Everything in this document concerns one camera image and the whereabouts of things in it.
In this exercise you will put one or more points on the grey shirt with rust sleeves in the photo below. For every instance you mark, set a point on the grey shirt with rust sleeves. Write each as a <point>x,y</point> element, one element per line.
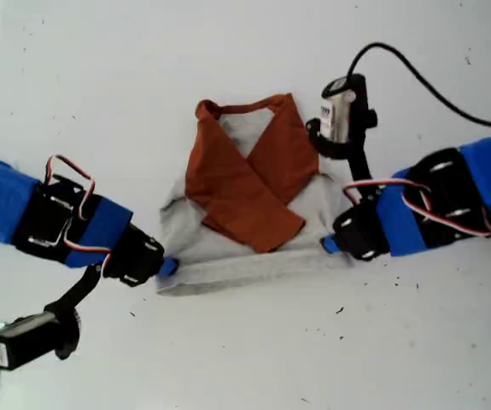
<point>236,273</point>

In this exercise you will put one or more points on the silver camera box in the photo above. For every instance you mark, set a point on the silver camera box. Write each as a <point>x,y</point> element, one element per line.
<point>339,115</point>

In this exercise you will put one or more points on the black camera box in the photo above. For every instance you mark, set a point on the black camera box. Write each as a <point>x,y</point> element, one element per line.
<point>19,341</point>

